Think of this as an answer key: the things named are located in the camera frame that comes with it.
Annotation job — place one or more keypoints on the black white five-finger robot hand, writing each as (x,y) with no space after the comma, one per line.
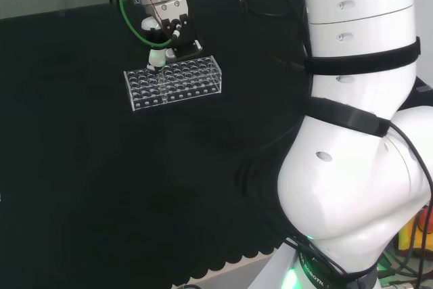
(176,32)

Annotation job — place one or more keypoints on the clear glass test tube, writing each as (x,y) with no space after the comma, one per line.
(162,86)

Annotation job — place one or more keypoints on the clear plastic test tube rack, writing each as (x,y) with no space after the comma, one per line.
(189,81)

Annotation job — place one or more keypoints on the black bench cloth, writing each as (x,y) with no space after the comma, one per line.
(101,167)

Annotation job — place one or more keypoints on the clear cloth clip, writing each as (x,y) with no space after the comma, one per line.
(425,89)

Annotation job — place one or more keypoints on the yellow stop button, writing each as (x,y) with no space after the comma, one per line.
(423,228)

